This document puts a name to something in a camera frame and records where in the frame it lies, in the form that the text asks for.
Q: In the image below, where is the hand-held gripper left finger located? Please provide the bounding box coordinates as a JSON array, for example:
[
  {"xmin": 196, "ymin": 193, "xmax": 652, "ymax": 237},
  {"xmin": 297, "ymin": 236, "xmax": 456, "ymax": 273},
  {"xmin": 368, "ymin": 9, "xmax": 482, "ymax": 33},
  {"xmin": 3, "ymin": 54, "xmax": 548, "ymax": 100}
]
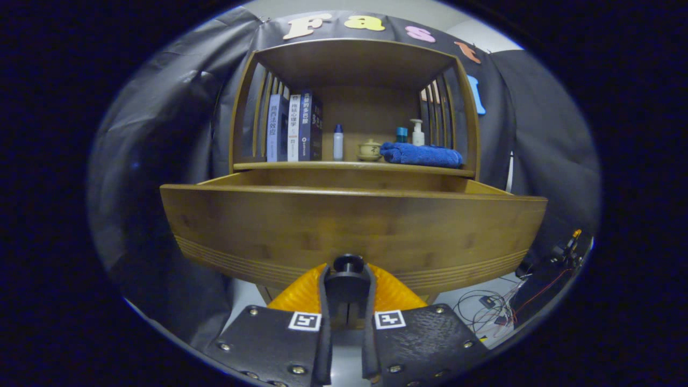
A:
[{"xmin": 207, "ymin": 262, "xmax": 334, "ymax": 386}]

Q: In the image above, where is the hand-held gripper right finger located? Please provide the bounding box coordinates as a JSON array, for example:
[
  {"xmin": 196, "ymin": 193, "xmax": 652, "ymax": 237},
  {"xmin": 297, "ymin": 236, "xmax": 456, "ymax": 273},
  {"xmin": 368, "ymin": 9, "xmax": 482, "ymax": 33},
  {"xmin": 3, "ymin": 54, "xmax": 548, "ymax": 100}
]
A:
[{"xmin": 361, "ymin": 262, "xmax": 490, "ymax": 386}]

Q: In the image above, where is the wooden drawer with black knob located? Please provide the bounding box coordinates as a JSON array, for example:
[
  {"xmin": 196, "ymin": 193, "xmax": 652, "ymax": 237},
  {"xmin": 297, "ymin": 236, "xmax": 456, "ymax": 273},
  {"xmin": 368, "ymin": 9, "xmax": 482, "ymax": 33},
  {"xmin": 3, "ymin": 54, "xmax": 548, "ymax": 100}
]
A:
[{"xmin": 160, "ymin": 168, "xmax": 548, "ymax": 329}]

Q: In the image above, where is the wooden countertop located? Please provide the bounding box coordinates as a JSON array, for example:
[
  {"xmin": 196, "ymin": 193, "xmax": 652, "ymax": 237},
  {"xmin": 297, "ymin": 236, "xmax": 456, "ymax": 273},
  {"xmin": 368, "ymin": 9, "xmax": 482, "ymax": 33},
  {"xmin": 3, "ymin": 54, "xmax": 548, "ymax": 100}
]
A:
[{"xmin": 234, "ymin": 159, "xmax": 476, "ymax": 178}]

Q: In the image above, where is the wooden cabinet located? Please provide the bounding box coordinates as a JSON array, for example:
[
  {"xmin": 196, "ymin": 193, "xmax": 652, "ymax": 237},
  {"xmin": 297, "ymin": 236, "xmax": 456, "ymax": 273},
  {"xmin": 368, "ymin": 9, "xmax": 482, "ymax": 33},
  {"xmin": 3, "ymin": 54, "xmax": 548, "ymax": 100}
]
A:
[{"xmin": 230, "ymin": 38, "xmax": 481, "ymax": 304}]

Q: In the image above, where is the beige lidded tea cup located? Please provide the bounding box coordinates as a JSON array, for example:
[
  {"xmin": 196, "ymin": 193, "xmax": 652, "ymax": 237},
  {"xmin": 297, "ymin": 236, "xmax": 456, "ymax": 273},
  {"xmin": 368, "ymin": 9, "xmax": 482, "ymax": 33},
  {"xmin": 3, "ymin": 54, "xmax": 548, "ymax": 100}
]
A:
[{"xmin": 357, "ymin": 139, "xmax": 383, "ymax": 162}]

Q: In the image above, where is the folded blue towel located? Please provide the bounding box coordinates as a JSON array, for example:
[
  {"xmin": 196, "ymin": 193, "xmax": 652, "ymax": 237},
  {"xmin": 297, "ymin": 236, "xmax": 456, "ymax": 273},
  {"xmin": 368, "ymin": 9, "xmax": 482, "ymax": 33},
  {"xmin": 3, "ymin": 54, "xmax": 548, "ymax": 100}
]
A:
[{"xmin": 380, "ymin": 142, "xmax": 464, "ymax": 169}]

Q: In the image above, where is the white book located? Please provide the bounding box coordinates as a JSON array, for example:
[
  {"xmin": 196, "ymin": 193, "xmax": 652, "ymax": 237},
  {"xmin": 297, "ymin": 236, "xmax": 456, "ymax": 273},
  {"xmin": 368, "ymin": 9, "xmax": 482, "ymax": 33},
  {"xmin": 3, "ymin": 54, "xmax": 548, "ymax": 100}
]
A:
[{"xmin": 288, "ymin": 94, "xmax": 302, "ymax": 162}]

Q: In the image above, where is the dark blue book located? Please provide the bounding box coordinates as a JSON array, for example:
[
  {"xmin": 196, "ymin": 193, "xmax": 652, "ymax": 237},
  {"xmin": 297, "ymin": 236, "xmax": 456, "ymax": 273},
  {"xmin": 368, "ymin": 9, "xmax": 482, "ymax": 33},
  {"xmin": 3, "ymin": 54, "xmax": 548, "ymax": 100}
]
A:
[{"xmin": 298, "ymin": 90, "xmax": 324, "ymax": 161}]

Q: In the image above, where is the light blue book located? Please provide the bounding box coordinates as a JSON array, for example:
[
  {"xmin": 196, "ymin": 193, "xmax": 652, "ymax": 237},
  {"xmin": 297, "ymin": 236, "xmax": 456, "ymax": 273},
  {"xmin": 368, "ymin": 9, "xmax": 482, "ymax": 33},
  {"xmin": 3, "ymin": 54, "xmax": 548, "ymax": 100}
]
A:
[{"xmin": 267, "ymin": 94, "xmax": 291, "ymax": 162}]

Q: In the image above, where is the black device with orange tip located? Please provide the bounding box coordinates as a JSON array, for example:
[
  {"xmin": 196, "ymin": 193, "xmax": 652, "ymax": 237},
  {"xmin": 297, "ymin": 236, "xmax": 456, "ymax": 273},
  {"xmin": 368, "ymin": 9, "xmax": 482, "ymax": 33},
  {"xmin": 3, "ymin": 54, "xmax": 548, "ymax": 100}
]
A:
[{"xmin": 554, "ymin": 228, "xmax": 584, "ymax": 264}]

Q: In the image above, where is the tangle of thin cables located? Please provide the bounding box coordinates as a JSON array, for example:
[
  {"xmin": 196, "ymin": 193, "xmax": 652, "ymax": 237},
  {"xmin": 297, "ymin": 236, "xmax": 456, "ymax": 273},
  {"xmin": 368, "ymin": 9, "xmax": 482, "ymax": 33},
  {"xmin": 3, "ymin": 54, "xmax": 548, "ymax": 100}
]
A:
[{"xmin": 454, "ymin": 266, "xmax": 573, "ymax": 336}]

